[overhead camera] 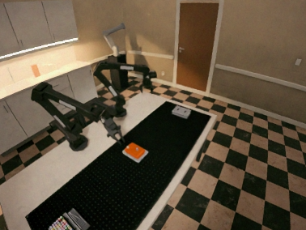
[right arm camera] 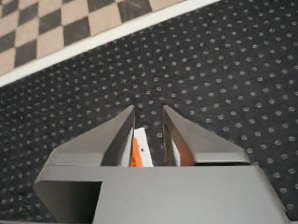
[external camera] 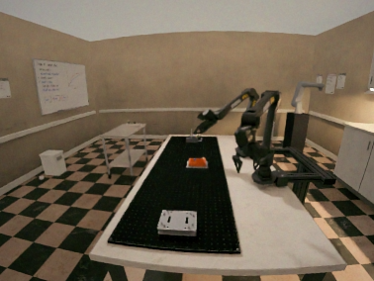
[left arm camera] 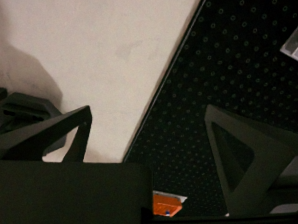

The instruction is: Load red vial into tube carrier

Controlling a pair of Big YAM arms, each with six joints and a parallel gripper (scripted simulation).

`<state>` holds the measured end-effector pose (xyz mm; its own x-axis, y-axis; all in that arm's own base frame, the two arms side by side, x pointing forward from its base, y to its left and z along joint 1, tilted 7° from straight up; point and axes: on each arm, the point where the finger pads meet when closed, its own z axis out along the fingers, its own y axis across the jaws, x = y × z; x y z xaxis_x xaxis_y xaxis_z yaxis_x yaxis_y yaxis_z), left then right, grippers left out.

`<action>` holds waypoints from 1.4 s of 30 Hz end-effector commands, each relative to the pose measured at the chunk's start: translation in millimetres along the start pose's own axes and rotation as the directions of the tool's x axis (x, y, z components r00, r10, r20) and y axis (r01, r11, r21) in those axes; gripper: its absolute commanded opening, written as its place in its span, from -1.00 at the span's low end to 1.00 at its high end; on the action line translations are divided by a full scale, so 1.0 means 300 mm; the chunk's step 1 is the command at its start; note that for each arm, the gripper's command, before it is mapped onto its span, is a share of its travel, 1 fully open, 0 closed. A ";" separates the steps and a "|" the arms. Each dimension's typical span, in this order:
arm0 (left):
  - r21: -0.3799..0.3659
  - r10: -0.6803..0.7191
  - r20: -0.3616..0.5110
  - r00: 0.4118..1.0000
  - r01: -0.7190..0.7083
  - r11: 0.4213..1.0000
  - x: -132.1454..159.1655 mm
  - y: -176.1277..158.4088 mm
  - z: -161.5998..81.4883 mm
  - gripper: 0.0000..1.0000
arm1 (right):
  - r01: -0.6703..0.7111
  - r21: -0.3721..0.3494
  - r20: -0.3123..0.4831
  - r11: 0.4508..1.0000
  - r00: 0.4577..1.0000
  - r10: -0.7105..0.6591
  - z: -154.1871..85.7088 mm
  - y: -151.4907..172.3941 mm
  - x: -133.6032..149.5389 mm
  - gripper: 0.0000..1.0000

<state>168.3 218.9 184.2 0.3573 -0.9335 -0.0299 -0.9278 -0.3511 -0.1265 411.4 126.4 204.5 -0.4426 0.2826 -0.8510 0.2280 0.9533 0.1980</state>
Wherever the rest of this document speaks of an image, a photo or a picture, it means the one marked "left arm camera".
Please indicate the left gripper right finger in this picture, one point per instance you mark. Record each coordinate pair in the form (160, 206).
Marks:
(275, 166)

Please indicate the orange tube rack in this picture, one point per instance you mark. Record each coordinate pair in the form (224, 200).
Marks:
(162, 201)

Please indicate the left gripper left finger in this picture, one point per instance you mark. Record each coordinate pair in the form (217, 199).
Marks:
(30, 142)

